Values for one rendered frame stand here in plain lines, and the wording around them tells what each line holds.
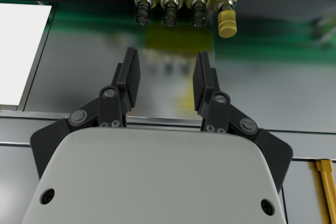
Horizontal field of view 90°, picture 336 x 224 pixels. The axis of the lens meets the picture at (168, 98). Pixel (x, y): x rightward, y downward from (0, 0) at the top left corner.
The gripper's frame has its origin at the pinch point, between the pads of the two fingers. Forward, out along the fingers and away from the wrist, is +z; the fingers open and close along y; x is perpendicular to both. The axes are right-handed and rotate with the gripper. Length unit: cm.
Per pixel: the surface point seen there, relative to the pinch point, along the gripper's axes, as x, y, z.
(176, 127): -26.7, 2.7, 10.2
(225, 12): -6.1, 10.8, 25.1
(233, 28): -7.6, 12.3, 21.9
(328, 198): -31.9, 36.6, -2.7
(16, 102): -25.1, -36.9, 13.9
